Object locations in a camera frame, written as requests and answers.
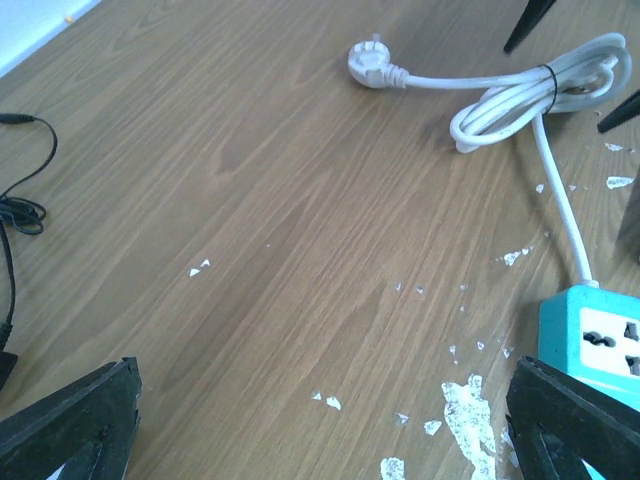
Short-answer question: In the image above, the teal usb charger block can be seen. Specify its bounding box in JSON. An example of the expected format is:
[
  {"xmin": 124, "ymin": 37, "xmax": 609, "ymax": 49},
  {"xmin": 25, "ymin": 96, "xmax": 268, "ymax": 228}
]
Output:
[{"xmin": 537, "ymin": 285, "xmax": 640, "ymax": 410}]

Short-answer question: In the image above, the white coiled power cable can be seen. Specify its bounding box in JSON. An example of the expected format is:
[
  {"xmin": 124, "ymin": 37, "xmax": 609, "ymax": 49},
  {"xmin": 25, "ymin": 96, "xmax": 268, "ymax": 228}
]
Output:
[{"xmin": 346, "ymin": 31, "xmax": 633, "ymax": 289}]

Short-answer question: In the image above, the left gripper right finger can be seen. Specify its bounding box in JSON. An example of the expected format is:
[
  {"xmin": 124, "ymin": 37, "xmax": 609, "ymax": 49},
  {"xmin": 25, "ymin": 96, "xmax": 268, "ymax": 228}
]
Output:
[{"xmin": 506, "ymin": 356, "xmax": 639, "ymax": 480}]

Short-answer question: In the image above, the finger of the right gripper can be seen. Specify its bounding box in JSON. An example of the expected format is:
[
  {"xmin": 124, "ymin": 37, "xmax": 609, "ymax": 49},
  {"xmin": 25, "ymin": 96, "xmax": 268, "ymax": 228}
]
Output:
[
  {"xmin": 503, "ymin": 0, "xmax": 556, "ymax": 53},
  {"xmin": 597, "ymin": 90, "xmax": 640, "ymax": 133}
]

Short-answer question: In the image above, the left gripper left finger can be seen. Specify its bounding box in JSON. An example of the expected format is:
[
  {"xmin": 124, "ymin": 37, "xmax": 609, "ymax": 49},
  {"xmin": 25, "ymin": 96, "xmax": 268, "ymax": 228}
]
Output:
[{"xmin": 1, "ymin": 357, "xmax": 141, "ymax": 479}]

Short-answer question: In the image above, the black power adapter plug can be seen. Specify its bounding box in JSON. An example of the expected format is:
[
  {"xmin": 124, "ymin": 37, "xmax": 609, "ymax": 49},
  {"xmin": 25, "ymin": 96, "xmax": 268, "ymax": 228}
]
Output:
[{"xmin": 0, "ymin": 351, "xmax": 18, "ymax": 389}]

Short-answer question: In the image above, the black adapter cable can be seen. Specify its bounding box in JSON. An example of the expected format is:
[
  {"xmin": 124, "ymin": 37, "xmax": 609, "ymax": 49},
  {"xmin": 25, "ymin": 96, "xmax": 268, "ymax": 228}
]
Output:
[{"xmin": 0, "ymin": 112, "xmax": 59, "ymax": 346}]

